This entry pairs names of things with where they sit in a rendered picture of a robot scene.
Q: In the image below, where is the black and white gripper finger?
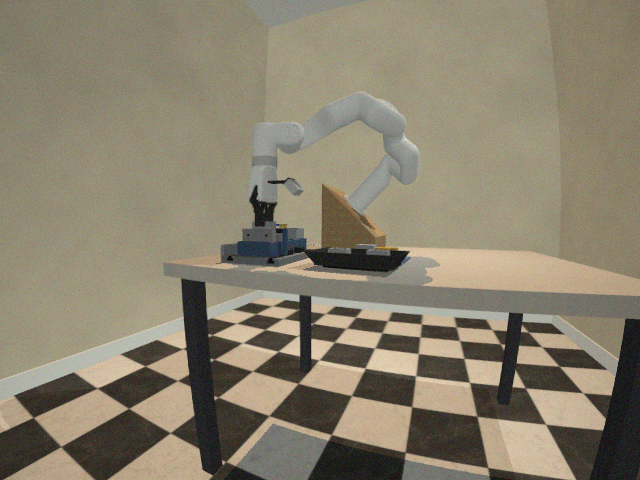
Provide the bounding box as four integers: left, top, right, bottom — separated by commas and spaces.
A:
264, 202, 277, 221
249, 185, 265, 227

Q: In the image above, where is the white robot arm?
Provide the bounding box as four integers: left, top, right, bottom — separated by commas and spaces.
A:
252, 91, 420, 216

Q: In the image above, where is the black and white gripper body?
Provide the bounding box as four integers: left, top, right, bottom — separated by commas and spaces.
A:
248, 165, 278, 203

